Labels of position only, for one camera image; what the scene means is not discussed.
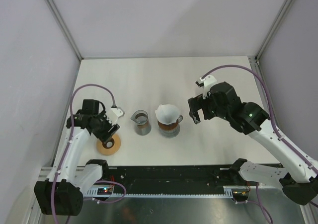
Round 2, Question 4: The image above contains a dark wooden dripper ring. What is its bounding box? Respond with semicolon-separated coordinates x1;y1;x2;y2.
158;120;180;132

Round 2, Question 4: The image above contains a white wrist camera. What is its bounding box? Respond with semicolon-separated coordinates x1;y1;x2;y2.
195;75;217;99
106;107;125;125

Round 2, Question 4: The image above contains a white slotted cable duct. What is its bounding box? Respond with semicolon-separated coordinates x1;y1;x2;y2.
81;186;237;199

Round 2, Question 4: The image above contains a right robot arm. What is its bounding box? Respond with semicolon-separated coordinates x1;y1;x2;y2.
188;80;318;206

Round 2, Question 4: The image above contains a right aluminium corner post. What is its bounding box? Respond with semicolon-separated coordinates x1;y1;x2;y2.
254;0;295;61

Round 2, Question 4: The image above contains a grey glass carafe with collar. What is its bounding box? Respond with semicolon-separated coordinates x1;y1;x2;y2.
131;110;152;136

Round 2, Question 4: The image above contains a white paper cone filter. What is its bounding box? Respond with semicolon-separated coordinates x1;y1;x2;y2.
155;104;181;125

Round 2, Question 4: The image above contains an aluminium corner post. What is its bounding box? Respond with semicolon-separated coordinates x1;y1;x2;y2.
44;0;82;62
254;0;295;61

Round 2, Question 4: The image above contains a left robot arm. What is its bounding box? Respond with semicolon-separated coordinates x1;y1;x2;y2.
34;99;124;216

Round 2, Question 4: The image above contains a left aluminium corner post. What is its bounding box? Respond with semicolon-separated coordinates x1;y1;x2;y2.
44;0;82;62

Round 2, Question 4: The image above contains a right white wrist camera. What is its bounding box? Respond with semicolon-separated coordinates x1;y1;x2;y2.
195;75;217;99

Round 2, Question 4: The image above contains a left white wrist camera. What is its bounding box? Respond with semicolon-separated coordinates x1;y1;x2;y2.
106;107;125;125

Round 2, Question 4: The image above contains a light wooden dripper ring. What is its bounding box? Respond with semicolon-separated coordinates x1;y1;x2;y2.
96;134;122;156

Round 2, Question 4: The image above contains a clear ribbed glass server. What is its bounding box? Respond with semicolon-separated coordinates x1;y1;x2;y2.
159;125;180;138

